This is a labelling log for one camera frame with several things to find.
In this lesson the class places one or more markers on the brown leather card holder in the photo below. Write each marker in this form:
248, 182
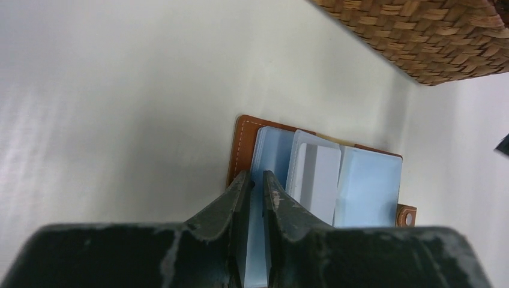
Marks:
343, 184

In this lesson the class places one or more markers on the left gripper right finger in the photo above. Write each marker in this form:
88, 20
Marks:
304, 251

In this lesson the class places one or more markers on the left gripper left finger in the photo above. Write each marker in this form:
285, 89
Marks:
207, 250

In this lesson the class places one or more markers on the brown woven basket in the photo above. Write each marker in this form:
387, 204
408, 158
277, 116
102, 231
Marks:
433, 42

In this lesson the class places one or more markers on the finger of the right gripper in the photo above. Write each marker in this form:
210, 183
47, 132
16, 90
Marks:
503, 146

